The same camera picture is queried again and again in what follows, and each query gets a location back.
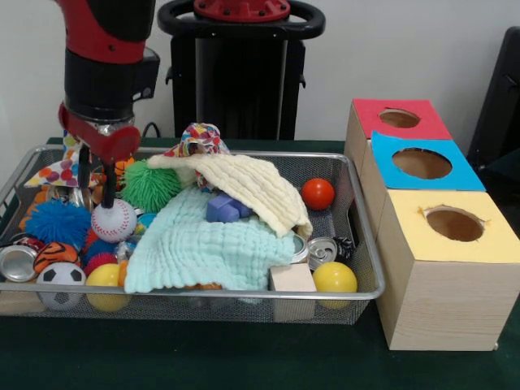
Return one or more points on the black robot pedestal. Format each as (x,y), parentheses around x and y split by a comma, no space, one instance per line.
(236,81)

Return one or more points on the white baseball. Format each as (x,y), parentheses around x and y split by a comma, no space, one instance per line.
(114,223)

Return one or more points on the green spiky rubber ball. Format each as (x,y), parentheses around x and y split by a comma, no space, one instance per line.
(150,187)

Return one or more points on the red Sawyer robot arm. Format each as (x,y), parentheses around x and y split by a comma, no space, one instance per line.
(106,49)

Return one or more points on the blue spiky rubber ball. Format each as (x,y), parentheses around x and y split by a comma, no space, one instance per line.
(57,223)

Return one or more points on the yellow smiley ball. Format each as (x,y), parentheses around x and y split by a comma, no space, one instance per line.
(335,279)

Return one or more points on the black chair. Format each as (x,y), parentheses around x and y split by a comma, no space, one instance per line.
(500,97)

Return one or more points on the wooden box with three holes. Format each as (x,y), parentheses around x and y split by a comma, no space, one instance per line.
(443,284)

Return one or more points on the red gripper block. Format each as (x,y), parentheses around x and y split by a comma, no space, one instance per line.
(101,142)

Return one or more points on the mint green muslin cloth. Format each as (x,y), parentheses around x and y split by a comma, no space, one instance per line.
(203,252)

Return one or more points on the red ball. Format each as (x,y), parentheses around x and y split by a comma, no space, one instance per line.
(318,193)

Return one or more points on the black and white soccer ball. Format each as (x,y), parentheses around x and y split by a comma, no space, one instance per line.
(61,280)

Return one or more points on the colourful polka-dot cloth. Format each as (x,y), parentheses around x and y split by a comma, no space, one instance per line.
(199,140)
(61,171)

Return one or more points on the pale yellow muslin cloth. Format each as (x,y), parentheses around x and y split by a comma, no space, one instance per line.
(252,187)

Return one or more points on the clear mesh bin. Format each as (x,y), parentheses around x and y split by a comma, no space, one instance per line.
(349,175)

